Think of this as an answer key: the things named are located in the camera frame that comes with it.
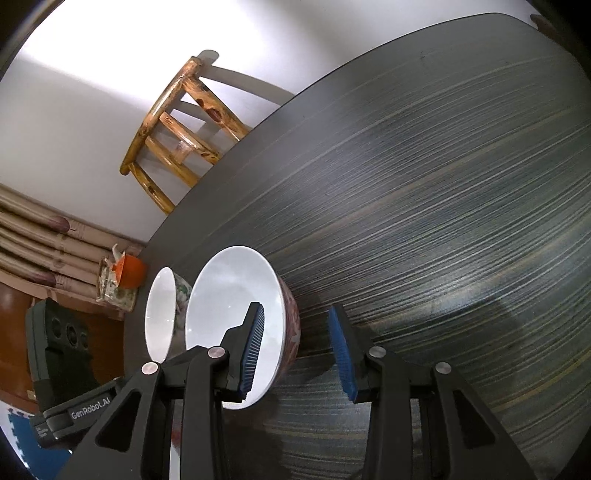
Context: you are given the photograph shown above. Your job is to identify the brown wooden door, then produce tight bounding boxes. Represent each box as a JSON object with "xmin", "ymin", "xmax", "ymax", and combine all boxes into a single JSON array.
[{"xmin": 0, "ymin": 281, "xmax": 126, "ymax": 403}]

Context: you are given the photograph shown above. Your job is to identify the large light blue bowl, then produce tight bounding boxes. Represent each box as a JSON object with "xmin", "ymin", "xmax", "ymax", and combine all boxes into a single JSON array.
[{"xmin": 144, "ymin": 267, "xmax": 194, "ymax": 361}]

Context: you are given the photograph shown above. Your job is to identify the pink patterned bowl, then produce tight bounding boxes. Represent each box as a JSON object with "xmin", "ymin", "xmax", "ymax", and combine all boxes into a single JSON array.
[{"xmin": 184, "ymin": 246, "xmax": 302, "ymax": 411}]

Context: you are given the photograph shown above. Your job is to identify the orange cup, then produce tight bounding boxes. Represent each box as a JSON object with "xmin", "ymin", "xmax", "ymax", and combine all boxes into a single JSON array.
[{"xmin": 113, "ymin": 255, "xmax": 147, "ymax": 289}]

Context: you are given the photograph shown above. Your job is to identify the blue foam mat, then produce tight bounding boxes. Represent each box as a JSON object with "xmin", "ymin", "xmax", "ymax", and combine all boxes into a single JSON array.
[{"xmin": 0, "ymin": 399, "xmax": 75, "ymax": 480}]

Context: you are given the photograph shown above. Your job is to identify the wooden chair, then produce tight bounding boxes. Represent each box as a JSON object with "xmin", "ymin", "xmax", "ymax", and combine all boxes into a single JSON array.
[{"xmin": 119, "ymin": 55, "xmax": 252, "ymax": 215}]

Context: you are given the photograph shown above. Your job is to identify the dark wooden furniture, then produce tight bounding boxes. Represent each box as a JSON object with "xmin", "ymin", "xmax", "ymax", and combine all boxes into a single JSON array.
[{"xmin": 530, "ymin": 13, "xmax": 562, "ymax": 36}]

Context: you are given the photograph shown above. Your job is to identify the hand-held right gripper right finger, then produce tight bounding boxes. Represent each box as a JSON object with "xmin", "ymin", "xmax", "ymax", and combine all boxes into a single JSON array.
[{"xmin": 327, "ymin": 304, "xmax": 539, "ymax": 480}]

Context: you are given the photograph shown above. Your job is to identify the floral ceramic teapot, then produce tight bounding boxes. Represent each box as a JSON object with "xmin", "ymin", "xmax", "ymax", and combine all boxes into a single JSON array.
[{"xmin": 96, "ymin": 244, "xmax": 139, "ymax": 311}]

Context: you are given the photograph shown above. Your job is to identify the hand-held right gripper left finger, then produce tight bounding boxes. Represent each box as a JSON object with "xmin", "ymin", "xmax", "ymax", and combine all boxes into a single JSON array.
[{"xmin": 55, "ymin": 301, "xmax": 266, "ymax": 480}]

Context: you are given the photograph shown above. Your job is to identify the beige curtain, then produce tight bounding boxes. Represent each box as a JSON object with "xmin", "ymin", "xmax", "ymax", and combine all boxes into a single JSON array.
[{"xmin": 0, "ymin": 184, "xmax": 145, "ymax": 320}]

